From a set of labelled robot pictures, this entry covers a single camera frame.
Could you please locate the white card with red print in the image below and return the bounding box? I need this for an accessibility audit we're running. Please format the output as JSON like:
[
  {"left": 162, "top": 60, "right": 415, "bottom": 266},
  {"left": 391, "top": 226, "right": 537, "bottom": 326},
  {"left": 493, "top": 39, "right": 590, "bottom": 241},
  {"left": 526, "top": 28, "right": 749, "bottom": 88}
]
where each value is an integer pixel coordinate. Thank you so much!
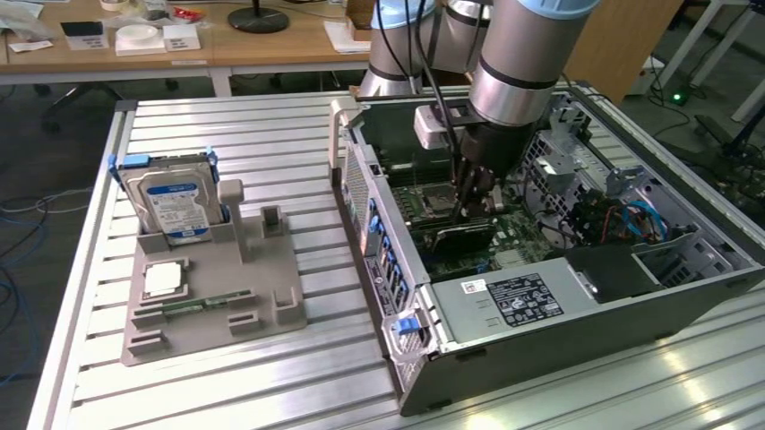
[{"left": 7, "top": 39, "right": 55, "bottom": 53}]

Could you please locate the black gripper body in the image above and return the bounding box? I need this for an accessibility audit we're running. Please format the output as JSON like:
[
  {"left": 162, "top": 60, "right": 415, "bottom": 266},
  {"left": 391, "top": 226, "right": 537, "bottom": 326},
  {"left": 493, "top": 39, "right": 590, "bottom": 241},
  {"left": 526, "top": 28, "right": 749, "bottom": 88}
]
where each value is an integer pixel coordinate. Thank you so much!
[{"left": 458, "top": 121, "right": 538, "bottom": 176}]

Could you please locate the wooden cabinet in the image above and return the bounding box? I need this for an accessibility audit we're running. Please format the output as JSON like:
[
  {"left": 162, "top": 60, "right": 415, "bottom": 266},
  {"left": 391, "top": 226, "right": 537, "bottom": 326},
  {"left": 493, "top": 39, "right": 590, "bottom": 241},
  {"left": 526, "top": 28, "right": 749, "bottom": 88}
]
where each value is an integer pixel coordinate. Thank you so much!
[{"left": 561, "top": 0, "right": 686, "bottom": 102}]

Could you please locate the black office chair base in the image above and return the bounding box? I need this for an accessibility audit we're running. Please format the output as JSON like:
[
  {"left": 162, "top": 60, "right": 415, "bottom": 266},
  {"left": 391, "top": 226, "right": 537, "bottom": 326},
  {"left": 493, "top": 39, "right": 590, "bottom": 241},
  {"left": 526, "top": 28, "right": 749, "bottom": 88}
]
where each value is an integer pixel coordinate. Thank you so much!
[{"left": 32, "top": 82, "right": 128, "bottom": 133}]

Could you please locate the white floor cable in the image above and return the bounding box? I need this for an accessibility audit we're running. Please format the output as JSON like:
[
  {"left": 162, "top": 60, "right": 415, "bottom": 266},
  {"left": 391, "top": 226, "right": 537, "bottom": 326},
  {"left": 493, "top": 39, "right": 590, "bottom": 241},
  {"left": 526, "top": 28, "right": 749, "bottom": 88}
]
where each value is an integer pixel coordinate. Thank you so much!
[{"left": 0, "top": 186, "right": 97, "bottom": 215}]

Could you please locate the white box with black lid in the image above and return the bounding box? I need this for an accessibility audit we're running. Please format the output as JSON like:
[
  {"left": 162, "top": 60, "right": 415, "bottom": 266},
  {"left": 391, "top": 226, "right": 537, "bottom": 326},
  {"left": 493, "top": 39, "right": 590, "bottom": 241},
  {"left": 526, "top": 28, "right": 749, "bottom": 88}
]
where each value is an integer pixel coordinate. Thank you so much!
[{"left": 59, "top": 21, "right": 111, "bottom": 52}]

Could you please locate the white desk frame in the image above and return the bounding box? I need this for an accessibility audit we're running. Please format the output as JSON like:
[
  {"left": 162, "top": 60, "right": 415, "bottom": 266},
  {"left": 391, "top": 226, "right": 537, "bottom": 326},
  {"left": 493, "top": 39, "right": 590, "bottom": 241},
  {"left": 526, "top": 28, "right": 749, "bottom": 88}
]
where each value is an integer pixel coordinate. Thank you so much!
[{"left": 654, "top": 0, "right": 765, "bottom": 123}]

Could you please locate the green loose RAM stick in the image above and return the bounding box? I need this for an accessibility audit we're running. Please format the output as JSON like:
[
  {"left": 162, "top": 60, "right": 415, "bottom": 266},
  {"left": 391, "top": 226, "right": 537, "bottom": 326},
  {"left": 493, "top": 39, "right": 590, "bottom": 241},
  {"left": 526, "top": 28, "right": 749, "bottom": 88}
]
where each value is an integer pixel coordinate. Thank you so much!
[{"left": 162, "top": 293, "right": 252, "bottom": 315}]

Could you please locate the open dark grey PC case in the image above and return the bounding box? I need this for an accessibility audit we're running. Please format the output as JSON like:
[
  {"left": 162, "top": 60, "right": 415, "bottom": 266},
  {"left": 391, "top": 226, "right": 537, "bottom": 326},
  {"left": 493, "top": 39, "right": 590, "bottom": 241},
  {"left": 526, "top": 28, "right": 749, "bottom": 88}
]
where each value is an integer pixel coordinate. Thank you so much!
[{"left": 328, "top": 80, "right": 765, "bottom": 417}]

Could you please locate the blue floor cable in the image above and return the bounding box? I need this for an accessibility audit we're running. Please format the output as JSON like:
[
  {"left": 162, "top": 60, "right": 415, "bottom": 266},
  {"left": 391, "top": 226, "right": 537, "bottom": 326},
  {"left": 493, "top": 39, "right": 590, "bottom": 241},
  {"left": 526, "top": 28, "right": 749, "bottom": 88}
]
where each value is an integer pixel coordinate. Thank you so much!
[{"left": 0, "top": 213, "right": 51, "bottom": 387}]

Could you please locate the black round lamp base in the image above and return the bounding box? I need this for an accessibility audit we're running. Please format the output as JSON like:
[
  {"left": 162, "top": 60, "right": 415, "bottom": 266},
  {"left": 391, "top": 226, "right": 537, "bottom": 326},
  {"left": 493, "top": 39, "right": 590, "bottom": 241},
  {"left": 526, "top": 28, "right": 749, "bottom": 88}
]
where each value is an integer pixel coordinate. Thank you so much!
[{"left": 226, "top": 0, "right": 291, "bottom": 35}]

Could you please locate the green motherboard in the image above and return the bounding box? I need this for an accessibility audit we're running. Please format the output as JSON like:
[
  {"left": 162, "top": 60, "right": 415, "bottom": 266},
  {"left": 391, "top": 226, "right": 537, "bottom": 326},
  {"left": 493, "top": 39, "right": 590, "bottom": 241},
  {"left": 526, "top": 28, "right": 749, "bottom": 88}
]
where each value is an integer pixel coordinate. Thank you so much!
[{"left": 382, "top": 159, "right": 569, "bottom": 284}]

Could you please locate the CPU socket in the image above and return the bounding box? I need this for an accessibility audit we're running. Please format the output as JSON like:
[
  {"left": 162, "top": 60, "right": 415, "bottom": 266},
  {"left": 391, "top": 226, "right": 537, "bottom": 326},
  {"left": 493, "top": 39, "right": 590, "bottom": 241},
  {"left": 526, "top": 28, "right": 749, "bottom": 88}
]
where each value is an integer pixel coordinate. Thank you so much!
[{"left": 417, "top": 184, "right": 461, "bottom": 216}]

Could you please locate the blue wire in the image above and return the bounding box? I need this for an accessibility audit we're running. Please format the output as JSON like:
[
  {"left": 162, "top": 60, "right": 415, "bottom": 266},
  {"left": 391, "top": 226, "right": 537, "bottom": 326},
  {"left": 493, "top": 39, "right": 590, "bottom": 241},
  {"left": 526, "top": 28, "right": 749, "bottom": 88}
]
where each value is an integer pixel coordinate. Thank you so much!
[{"left": 621, "top": 201, "right": 669, "bottom": 244}]

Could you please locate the silver CPU chip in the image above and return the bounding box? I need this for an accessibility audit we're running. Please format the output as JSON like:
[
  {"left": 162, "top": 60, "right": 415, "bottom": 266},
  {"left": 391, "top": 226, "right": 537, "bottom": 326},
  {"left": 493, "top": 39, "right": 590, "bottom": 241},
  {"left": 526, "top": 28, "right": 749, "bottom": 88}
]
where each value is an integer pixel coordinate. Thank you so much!
[{"left": 143, "top": 263, "right": 184, "bottom": 297}]

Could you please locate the installed RAM stick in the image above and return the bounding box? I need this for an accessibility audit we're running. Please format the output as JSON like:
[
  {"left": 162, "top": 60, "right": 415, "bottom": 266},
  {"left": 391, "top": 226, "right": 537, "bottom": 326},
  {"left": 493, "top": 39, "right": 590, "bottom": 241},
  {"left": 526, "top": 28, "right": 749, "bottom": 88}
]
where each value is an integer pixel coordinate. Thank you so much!
[{"left": 409, "top": 217, "right": 462, "bottom": 235}]

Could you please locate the wooden desk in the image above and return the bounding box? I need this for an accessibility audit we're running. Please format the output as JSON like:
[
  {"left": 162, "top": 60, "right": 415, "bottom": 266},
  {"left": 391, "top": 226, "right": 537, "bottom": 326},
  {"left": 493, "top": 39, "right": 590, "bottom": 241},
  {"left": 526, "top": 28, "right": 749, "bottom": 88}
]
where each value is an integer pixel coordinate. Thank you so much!
[{"left": 0, "top": 0, "right": 539, "bottom": 86}]

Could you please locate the red packet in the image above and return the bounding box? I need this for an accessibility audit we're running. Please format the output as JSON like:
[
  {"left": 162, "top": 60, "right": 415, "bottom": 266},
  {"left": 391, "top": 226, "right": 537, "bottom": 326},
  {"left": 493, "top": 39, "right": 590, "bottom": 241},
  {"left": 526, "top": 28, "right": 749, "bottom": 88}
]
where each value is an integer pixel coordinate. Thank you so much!
[{"left": 172, "top": 5, "right": 208, "bottom": 24}]

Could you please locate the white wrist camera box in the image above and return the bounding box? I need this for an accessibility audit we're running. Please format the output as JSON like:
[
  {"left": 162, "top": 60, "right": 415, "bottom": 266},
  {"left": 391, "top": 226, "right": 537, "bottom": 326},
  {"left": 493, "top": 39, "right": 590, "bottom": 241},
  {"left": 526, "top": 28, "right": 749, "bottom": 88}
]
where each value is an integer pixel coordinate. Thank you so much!
[{"left": 414, "top": 106, "right": 453, "bottom": 151}]

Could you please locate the silver metal disk bay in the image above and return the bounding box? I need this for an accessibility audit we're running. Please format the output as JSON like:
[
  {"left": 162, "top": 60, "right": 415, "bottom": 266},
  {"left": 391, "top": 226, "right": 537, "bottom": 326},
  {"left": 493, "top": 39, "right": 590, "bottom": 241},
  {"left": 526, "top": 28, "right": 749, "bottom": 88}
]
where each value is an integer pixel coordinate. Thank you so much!
[{"left": 631, "top": 231, "right": 749, "bottom": 288}]

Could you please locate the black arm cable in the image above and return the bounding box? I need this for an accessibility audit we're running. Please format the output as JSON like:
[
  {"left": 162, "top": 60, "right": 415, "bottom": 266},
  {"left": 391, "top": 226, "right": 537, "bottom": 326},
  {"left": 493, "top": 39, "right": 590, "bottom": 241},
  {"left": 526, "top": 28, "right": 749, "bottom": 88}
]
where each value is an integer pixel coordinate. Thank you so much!
[{"left": 372, "top": 0, "right": 469, "bottom": 185}]

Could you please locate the red wire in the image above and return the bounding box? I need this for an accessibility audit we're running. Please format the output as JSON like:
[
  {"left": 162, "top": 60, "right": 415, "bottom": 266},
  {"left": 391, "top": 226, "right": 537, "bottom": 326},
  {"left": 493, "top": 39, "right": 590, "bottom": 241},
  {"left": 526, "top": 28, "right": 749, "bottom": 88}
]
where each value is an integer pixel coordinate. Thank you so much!
[{"left": 599, "top": 207, "right": 618, "bottom": 243}]

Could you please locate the grey power supply unit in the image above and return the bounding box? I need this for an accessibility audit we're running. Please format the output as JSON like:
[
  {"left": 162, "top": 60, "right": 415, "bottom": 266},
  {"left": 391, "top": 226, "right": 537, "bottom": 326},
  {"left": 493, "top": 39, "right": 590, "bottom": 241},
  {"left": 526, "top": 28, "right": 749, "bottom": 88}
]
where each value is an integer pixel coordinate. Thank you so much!
[{"left": 429, "top": 259, "right": 599, "bottom": 355}]

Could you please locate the white box with round dish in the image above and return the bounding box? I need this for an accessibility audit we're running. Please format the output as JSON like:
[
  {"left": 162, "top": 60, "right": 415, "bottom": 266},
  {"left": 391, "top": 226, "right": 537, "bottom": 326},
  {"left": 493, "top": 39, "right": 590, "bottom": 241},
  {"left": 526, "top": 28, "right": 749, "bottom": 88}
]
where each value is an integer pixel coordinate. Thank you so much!
[{"left": 113, "top": 24, "right": 168, "bottom": 57}]

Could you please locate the hard disk in blue carrier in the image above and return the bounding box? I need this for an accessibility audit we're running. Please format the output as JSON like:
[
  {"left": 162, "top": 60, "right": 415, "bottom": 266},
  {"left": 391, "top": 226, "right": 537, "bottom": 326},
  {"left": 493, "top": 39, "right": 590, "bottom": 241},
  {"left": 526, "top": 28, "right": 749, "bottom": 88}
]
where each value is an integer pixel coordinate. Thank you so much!
[{"left": 108, "top": 150, "right": 232, "bottom": 246}]

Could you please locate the stack of white papers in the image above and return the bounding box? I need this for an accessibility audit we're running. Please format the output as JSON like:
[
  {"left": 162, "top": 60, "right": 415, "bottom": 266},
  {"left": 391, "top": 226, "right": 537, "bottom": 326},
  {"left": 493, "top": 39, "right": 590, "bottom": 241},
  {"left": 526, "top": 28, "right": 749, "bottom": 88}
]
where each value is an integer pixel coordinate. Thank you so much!
[{"left": 323, "top": 16, "right": 375, "bottom": 55}]

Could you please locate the white labelled box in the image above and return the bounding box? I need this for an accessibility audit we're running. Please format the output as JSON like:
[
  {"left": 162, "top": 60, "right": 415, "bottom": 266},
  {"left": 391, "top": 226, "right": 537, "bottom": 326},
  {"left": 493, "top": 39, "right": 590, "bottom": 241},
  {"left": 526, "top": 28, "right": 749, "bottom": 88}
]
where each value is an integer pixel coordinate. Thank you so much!
[{"left": 162, "top": 24, "right": 200, "bottom": 53}]

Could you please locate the black plastic fan duct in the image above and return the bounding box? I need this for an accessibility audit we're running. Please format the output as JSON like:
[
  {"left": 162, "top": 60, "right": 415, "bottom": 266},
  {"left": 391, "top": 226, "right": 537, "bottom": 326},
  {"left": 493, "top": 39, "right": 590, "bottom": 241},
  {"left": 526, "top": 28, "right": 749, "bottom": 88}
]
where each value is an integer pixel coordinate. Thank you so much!
[{"left": 565, "top": 244, "right": 662, "bottom": 306}]

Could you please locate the graphics card with black fan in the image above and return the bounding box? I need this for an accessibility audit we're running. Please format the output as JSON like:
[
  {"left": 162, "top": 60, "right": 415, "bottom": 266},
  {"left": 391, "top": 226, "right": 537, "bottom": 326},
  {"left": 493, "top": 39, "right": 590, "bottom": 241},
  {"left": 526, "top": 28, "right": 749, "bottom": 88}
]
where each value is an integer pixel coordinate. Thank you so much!
[{"left": 426, "top": 219, "right": 497, "bottom": 265}]

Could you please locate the grey plastic parts rack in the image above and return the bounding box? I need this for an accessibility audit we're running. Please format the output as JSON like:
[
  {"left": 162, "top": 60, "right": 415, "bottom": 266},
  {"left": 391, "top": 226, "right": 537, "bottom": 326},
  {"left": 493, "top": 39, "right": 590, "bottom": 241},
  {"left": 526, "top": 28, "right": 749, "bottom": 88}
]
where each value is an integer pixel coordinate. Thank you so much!
[{"left": 120, "top": 178, "right": 310, "bottom": 367}]

